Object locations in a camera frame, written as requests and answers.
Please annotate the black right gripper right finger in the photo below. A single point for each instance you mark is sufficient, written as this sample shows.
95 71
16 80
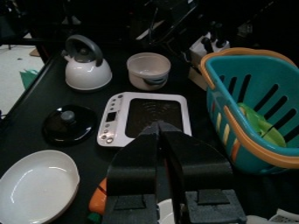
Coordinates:
202 172

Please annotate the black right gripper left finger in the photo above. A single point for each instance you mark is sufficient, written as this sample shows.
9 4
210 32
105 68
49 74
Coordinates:
132 169

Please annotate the orange toy carrot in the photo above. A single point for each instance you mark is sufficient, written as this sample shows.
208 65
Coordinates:
97 199

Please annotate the white toy induction stove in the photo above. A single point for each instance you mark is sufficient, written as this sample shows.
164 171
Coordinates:
116 116

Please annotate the black pot lid with knob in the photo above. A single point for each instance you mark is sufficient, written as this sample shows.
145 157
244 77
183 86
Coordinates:
69 128

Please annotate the green toy vegetable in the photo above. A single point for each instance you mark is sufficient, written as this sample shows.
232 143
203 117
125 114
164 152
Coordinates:
251 116
274 135

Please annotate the white toy frying pan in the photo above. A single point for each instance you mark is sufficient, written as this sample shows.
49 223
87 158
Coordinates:
35 186

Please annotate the white toy pot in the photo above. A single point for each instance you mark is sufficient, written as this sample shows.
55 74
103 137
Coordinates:
147 75

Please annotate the teal basket with orange rim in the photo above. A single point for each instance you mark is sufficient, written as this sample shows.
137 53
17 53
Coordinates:
248 73

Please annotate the green plastic bag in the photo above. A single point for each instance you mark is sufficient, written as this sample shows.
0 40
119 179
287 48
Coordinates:
29 78

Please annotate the white toy knife block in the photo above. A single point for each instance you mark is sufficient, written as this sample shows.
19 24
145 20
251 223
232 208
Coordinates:
202 48

